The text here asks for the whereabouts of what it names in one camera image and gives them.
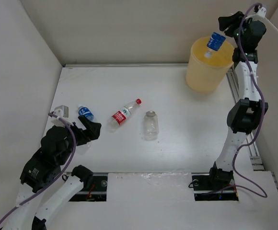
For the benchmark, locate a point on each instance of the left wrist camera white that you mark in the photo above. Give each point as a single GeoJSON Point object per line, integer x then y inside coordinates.
{"type": "Point", "coordinates": [61, 113]}

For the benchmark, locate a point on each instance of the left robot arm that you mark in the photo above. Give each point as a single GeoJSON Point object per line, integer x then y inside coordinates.
{"type": "Point", "coordinates": [47, 165]}

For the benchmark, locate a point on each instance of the blue label bottle white cap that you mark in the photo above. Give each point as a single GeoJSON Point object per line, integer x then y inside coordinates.
{"type": "Point", "coordinates": [215, 42]}

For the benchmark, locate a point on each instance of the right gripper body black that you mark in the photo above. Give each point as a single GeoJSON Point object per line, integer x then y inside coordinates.
{"type": "Point", "coordinates": [244, 24]}

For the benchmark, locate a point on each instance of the blue label bottle lower left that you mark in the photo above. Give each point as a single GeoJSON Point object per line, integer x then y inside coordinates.
{"type": "Point", "coordinates": [82, 149]}

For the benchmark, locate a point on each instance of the yellow plastic bin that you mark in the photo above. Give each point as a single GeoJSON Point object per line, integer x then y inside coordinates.
{"type": "Point", "coordinates": [204, 74]}

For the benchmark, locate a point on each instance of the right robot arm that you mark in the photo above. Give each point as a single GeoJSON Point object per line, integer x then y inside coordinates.
{"type": "Point", "coordinates": [242, 61]}

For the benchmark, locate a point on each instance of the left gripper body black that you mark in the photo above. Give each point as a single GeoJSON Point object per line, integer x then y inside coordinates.
{"type": "Point", "coordinates": [80, 137]}

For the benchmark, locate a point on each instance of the clear jar with metal lid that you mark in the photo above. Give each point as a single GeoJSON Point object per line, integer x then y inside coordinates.
{"type": "Point", "coordinates": [151, 126]}

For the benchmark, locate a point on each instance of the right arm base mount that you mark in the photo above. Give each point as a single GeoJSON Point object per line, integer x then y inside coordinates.
{"type": "Point", "coordinates": [206, 189]}

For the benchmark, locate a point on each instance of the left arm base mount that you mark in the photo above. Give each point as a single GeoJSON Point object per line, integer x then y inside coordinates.
{"type": "Point", "coordinates": [96, 192]}

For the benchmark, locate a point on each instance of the blue label bottle upper left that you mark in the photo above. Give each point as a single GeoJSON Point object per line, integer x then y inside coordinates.
{"type": "Point", "coordinates": [85, 111]}

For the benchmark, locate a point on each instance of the red label plastic bottle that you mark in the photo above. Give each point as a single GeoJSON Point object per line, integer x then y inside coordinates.
{"type": "Point", "coordinates": [122, 115]}

